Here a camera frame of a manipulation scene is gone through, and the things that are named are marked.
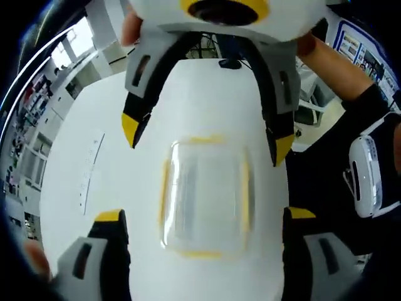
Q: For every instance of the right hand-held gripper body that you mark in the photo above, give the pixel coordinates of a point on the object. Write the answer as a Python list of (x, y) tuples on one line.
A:
[(225, 22)]

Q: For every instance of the small black device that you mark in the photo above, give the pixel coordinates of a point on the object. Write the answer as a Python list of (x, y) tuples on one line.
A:
[(229, 63)]

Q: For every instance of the operator in black sleeve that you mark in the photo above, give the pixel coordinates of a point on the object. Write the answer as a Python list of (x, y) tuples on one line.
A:
[(316, 188)]

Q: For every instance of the person's left hand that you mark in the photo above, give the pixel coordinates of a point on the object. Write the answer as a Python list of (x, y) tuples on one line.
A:
[(37, 261)]

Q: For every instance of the blue framed wall poster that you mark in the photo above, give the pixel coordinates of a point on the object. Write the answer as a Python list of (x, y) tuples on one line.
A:
[(366, 53)]

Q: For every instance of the row of white office cabinets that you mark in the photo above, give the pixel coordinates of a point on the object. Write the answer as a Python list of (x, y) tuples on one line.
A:
[(37, 147)]

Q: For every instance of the clear lid with yellow latches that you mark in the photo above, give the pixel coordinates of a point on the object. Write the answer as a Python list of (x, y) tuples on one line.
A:
[(203, 139)]

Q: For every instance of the person's right hand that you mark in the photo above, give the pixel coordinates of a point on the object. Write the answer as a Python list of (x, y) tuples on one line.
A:
[(131, 29)]

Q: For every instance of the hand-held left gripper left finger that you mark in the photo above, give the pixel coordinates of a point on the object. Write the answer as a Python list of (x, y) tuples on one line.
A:
[(91, 269)]

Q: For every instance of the white frame office chair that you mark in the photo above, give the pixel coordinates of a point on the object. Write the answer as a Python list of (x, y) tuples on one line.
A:
[(310, 109)]

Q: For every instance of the white chest device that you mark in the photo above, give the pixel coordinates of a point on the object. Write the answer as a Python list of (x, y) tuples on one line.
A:
[(363, 175)]

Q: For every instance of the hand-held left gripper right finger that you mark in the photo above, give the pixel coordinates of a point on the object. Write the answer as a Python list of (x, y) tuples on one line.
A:
[(322, 269)]

